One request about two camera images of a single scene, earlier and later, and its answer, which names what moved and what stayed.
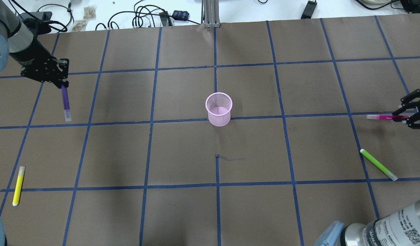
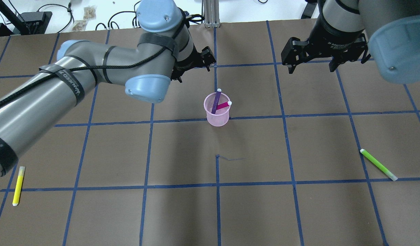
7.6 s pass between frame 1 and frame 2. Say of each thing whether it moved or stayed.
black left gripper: moved
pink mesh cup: stayed
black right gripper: moved
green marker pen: stayed
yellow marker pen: stayed
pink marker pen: moved
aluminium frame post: stayed
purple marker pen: moved
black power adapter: stayed
